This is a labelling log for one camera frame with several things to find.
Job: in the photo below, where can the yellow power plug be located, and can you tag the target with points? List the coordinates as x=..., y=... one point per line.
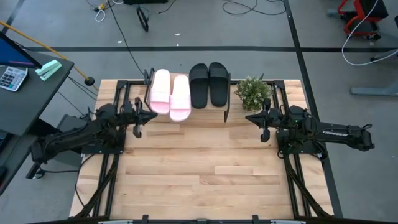
x=101, y=6

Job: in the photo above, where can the grey desk calculator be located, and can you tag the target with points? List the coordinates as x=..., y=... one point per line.
x=12, y=79

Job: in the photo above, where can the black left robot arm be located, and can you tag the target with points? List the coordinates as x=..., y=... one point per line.
x=77, y=133

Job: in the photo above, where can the black rubber slide sandal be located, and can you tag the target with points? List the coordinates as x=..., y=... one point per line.
x=199, y=85
x=218, y=84

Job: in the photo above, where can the pink foam slide sandal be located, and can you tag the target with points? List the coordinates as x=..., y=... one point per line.
x=160, y=90
x=180, y=99

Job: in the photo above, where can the small green potted plant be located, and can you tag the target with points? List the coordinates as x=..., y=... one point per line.
x=253, y=93

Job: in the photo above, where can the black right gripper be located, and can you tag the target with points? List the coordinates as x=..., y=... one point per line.
x=276, y=118

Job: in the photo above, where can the black office desk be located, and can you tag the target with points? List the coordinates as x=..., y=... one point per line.
x=28, y=109

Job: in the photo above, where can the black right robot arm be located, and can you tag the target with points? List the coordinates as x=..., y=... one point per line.
x=335, y=132

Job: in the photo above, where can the red and black cart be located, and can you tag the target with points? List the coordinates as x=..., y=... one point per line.
x=373, y=9

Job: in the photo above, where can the grey desk foot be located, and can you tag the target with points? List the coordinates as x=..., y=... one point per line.
x=373, y=91

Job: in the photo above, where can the mint green stapler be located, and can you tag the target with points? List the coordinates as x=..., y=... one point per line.
x=48, y=69

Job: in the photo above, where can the yellow pole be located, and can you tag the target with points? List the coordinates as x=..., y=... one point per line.
x=40, y=44

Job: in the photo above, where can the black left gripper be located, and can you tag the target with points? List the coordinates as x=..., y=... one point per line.
x=132, y=115

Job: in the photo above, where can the black computer monitor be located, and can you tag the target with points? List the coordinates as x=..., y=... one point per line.
x=12, y=54

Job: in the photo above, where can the black floor box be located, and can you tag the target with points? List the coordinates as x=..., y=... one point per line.
x=146, y=1

